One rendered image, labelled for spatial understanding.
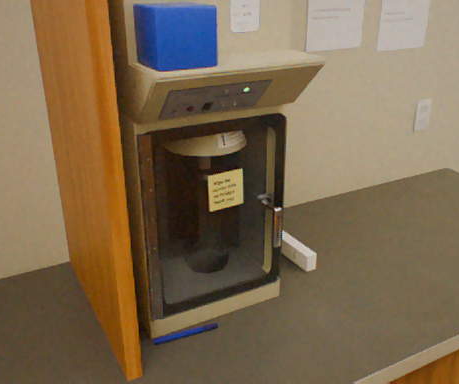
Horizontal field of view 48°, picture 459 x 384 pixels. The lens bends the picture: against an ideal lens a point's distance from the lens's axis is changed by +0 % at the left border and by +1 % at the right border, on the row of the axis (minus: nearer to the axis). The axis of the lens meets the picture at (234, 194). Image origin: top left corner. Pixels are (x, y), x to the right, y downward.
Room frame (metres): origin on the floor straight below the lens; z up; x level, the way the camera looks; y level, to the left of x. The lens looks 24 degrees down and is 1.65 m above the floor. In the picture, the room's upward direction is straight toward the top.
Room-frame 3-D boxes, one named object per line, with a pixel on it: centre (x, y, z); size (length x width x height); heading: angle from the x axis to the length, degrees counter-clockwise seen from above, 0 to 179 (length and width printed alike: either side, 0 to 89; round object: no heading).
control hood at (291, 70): (0.88, 0.01, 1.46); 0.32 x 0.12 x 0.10; 119
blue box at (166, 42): (0.83, 0.09, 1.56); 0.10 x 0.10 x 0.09; 29
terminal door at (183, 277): (0.92, 0.03, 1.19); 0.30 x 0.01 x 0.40; 118
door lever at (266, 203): (0.95, -0.08, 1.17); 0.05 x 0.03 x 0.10; 28
